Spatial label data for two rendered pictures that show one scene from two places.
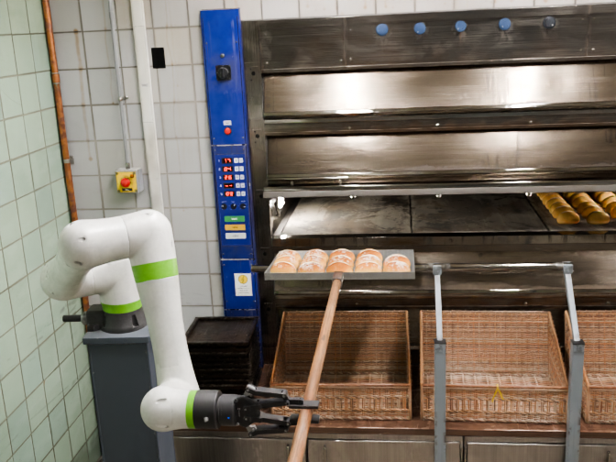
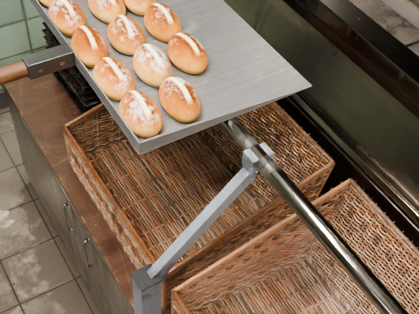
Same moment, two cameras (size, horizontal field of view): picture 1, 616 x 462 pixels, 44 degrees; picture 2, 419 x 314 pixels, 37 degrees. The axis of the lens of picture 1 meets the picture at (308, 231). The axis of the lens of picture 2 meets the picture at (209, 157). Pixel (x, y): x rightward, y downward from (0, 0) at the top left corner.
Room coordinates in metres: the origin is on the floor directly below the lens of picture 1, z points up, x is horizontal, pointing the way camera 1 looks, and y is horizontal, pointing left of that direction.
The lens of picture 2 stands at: (2.23, -0.98, 1.95)
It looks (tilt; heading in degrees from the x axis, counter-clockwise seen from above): 48 degrees down; 48
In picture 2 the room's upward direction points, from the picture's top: 4 degrees clockwise
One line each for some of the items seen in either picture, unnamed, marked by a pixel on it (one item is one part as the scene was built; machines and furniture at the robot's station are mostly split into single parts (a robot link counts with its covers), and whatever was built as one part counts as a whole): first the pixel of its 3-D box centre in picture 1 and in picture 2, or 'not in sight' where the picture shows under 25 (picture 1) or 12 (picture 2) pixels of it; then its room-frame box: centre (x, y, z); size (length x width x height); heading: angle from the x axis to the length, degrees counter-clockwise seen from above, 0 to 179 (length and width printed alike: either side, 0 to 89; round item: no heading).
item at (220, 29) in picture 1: (272, 210); not in sight; (4.17, 0.19, 1.07); 1.93 x 0.16 x 2.15; 173
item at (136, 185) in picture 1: (129, 180); not in sight; (3.26, 0.76, 1.46); 0.10 x 0.07 x 0.10; 83
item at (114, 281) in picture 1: (115, 278); not in sight; (2.23, 0.60, 1.36); 0.16 x 0.13 x 0.19; 118
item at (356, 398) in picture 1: (343, 361); (189, 162); (2.92, -0.12, 0.72); 0.56 x 0.49 x 0.28; 84
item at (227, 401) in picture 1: (239, 410); not in sight; (1.66, 0.18, 1.19); 0.09 x 0.07 x 0.08; 83
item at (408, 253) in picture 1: (342, 260); (156, 28); (2.82, -0.13, 1.19); 0.55 x 0.36 x 0.03; 83
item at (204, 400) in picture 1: (210, 408); not in sight; (1.68, 0.26, 1.20); 0.12 x 0.06 x 0.09; 173
